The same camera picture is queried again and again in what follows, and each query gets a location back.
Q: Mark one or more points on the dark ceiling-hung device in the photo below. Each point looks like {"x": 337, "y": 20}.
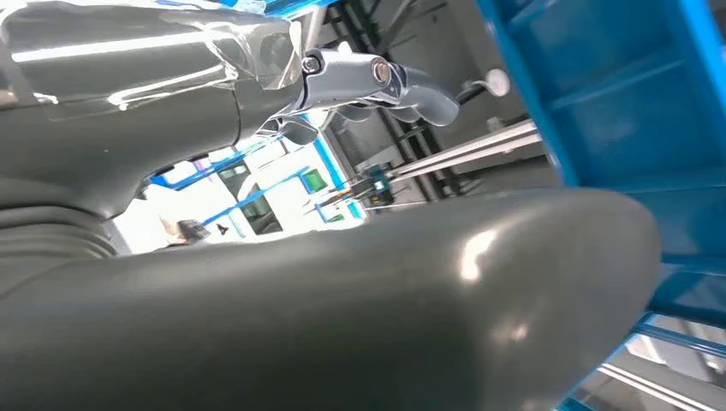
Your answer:
{"x": 379, "y": 187}

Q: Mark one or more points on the green plastic crate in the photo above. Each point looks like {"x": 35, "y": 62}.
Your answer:
{"x": 313, "y": 180}

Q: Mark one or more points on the white linear ceiling light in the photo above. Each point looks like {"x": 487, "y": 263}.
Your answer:
{"x": 471, "y": 148}

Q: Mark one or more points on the white disc on black stalk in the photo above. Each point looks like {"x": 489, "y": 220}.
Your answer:
{"x": 498, "y": 83}

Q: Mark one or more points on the clear plastic film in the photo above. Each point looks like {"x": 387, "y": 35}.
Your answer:
{"x": 170, "y": 51}

